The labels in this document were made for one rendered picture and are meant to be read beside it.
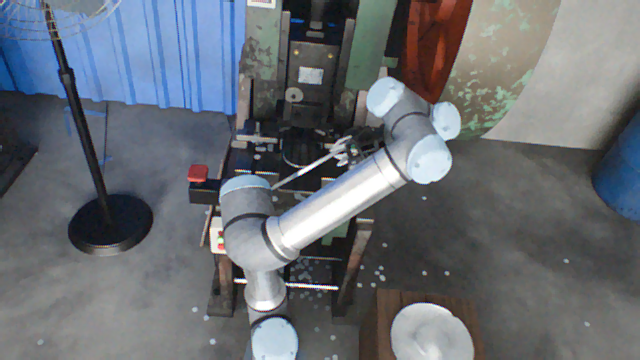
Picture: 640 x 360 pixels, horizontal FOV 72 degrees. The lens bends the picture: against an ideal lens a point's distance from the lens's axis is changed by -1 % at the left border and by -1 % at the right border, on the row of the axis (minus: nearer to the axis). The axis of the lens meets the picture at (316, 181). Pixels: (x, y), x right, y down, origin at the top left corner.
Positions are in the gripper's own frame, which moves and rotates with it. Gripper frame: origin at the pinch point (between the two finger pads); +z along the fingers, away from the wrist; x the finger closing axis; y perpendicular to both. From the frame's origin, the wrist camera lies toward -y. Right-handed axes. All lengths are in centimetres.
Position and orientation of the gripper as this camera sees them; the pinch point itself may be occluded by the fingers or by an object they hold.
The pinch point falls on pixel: (338, 151)
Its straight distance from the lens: 115.8
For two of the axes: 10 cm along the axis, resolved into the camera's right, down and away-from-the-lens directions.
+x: 4.7, 8.6, 2.2
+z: -6.3, 1.5, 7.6
